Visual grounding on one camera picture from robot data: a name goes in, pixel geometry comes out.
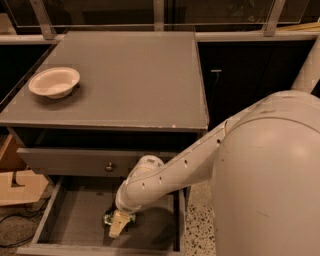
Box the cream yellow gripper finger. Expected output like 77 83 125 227
109 210 130 238

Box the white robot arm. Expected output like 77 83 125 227
109 41 320 256

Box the open grey middle drawer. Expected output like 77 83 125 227
17 177 185 256

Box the round metal drawer knob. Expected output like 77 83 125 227
105 162 114 172

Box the grey top drawer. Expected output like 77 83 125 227
17 148 177 177

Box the grey drawer cabinet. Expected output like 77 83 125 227
0 31 210 256

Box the light wooden block structure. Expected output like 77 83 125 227
0 134 50 208

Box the metal glass railing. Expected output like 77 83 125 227
0 0 320 45

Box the black floor cable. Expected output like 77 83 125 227
0 197 51 249

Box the dark cabinet with handle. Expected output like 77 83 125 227
198 40 314 129

